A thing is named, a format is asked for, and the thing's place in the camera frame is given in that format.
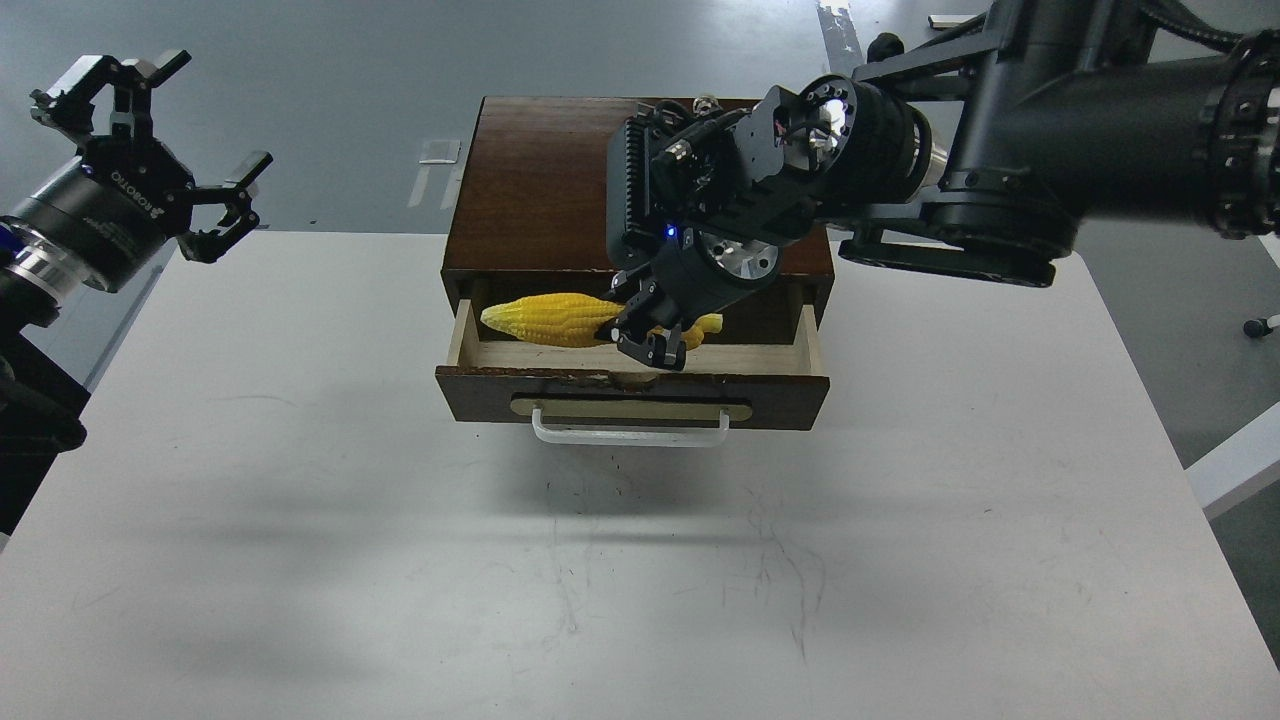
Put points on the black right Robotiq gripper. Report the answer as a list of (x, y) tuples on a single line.
[(105, 225)]

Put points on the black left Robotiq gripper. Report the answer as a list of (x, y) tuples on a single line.
[(692, 273)]

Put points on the wooden drawer with white handle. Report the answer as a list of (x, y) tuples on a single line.
[(755, 387)]

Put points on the yellow plastic corn cob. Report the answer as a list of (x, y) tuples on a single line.
[(571, 320)]

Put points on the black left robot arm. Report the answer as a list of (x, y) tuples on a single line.
[(81, 343)]

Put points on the dark wooden drawer cabinet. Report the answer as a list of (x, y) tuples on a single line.
[(530, 218)]

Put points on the white table leg base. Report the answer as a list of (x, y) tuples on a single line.
[(938, 22)]

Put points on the white caster leg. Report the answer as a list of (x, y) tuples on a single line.
[(1261, 326)]

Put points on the black wrist camera on right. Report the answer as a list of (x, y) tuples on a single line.
[(722, 170)]

